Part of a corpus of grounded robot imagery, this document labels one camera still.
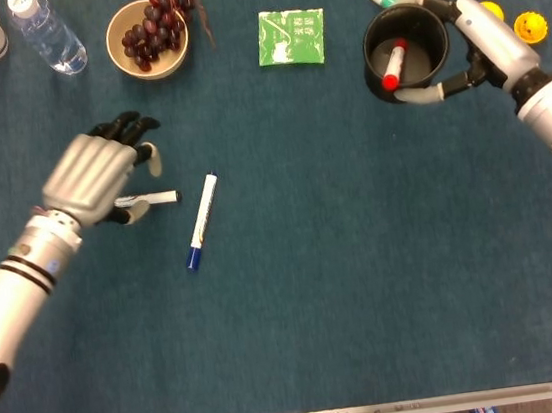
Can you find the green paper packet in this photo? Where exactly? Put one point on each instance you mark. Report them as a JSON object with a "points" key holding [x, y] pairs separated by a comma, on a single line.
{"points": [[290, 38]]}

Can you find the dark red grape bunch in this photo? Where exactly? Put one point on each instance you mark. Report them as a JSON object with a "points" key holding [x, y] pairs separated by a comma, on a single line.
{"points": [[153, 30]]}

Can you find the clear unlabelled water bottle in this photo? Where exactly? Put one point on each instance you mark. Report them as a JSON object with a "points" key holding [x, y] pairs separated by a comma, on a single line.
{"points": [[54, 42]]}

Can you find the blue table cloth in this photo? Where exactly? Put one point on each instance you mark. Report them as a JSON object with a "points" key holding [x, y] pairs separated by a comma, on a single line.
{"points": [[286, 291]]}

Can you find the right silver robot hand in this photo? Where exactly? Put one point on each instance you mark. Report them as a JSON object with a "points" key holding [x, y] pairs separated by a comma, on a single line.
{"points": [[497, 38]]}

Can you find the black capped white marker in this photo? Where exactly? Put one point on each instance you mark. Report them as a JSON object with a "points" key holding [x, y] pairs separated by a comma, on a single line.
{"points": [[159, 198]]}

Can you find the small yellow toy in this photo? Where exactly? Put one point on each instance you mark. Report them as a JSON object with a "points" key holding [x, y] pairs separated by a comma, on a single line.
{"points": [[531, 28]]}

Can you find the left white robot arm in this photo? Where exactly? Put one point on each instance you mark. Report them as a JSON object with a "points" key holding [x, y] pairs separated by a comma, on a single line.
{"points": [[15, 294]]}

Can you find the beige bowl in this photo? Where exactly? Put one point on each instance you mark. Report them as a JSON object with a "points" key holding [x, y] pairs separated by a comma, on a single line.
{"points": [[163, 69]]}

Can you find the blue capped white marker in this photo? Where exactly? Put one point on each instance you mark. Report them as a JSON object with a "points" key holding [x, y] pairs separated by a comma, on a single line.
{"points": [[202, 220]]}

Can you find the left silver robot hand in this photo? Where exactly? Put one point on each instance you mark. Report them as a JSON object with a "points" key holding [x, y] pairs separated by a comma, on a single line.
{"points": [[86, 174]]}

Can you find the black cup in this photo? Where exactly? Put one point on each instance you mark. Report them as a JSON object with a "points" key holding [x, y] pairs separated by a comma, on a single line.
{"points": [[373, 78]]}

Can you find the red capped white marker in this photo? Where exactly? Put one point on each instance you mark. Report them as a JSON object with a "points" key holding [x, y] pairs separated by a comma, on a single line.
{"points": [[394, 63]]}

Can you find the yellow ball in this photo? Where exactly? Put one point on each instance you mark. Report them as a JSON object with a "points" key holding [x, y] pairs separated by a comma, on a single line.
{"points": [[493, 9]]}

